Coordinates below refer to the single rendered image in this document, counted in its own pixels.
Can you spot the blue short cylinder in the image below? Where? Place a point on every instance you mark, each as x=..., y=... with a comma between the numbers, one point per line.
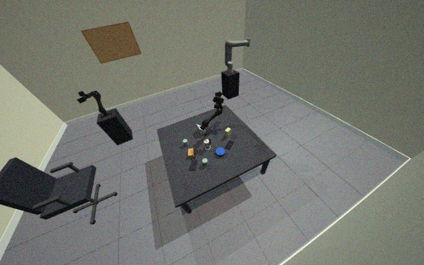
x=220, y=152

